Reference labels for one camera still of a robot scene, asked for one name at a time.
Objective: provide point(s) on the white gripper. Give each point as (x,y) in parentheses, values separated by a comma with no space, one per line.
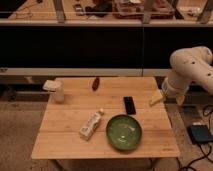
(173,87)

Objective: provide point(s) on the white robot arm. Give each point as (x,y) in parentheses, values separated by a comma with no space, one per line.
(187,65)

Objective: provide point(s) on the blue foot pedal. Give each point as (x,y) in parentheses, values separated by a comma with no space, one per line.
(199,134)

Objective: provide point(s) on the green ceramic bowl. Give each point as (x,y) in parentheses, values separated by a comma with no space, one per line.
(123,132)

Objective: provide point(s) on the small brown bottle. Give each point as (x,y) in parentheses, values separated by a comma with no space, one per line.
(96,83)

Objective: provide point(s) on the red tray on shelf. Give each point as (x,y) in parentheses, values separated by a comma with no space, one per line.
(135,9)

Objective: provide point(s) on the black device on shelf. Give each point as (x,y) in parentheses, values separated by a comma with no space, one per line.
(99,10)

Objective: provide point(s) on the wooden table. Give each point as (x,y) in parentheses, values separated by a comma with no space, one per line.
(58,136)

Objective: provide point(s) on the grey remote on shelf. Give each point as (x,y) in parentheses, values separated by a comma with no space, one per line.
(78,9)

